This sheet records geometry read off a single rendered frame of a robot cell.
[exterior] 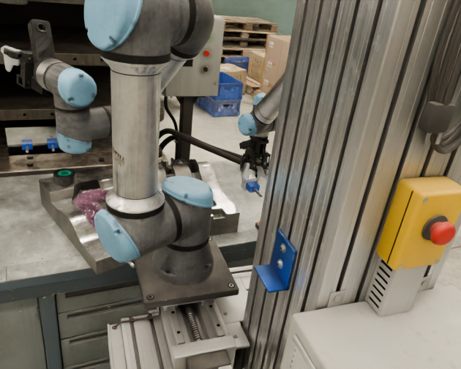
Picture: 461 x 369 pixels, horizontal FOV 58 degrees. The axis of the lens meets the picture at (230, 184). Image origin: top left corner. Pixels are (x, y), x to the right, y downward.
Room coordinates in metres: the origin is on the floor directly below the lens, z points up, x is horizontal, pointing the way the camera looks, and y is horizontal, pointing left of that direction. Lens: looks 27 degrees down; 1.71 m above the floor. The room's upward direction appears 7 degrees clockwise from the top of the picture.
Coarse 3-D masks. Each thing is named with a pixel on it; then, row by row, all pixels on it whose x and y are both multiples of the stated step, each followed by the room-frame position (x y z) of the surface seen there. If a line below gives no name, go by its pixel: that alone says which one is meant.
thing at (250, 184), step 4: (252, 176) 1.54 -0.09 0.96; (248, 180) 1.51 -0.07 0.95; (252, 180) 1.52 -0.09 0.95; (256, 180) 1.53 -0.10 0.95; (244, 184) 1.51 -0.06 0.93; (248, 184) 1.49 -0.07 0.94; (252, 184) 1.49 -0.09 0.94; (256, 184) 1.49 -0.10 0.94; (244, 188) 1.51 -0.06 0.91; (248, 188) 1.49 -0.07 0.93; (252, 188) 1.48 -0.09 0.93; (256, 188) 1.48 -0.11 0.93; (252, 192) 1.48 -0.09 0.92; (256, 192) 1.46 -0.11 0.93; (260, 196) 1.43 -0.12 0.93
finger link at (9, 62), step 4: (8, 48) 1.04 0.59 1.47; (12, 48) 1.05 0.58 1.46; (4, 56) 1.05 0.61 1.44; (8, 56) 1.05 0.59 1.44; (4, 60) 1.05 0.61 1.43; (8, 60) 1.05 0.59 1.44; (12, 60) 1.04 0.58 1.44; (16, 60) 1.03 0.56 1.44; (8, 64) 1.04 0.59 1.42; (12, 64) 1.04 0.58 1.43; (16, 64) 1.03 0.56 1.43; (8, 68) 1.04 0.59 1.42
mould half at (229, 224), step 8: (160, 168) 1.55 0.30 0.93; (176, 168) 1.57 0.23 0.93; (184, 168) 1.58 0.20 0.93; (200, 168) 1.61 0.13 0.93; (208, 168) 1.62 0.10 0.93; (160, 176) 1.51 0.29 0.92; (208, 176) 1.58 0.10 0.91; (160, 184) 1.47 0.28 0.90; (208, 184) 1.54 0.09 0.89; (216, 184) 1.55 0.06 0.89; (216, 192) 1.50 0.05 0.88; (216, 200) 1.43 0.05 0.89; (224, 200) 1.44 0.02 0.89; (216, 208) 1.36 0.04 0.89; (224, 208) 1.37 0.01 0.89; (232, 208) 1.38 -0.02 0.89; (232, 216) 1.34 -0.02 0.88; (216, 224) 1.31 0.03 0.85; (224, 224) 1.33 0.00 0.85; (232, 224) 1.34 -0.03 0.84; (216, 232) 1.32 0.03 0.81; (224, 232) 1.33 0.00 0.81; (232, 232) 1.35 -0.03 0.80
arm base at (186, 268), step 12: (156, 252) 0.80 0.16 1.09; (168, 252) 0.77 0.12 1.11; (180, 252) 0.77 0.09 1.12; (192, 252) 0.77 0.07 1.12; (204, 252) 0.79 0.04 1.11; (156, 264) 0.78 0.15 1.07; (168, 264) 0.77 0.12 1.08; (180, 264) 0.76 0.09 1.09; (192, 264) 0.77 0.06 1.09; (204, 264) 0.78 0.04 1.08; (168, 276) 0.75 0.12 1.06; (180, 276) 0.75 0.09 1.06; (192, 276) 0.76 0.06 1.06; (204, 276) 0.78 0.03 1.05
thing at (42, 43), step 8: (32, 24) 1.01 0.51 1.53; (40, 24) 1.02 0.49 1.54; (48, 24) 1.04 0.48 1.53; (32, 32) 1.00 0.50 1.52; (40, 32) 1.02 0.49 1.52; (48, 32) 1.03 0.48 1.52; (32, 40) 1.00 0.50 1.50; (40, 40) 1.01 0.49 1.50; (48, 40) 1.02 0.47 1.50; (32, 48) 1.00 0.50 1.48; (40, 48) 0.99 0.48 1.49; (48, 48) 1.01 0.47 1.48; (40, 56) 0.98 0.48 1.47; (48, 56) 1.00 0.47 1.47
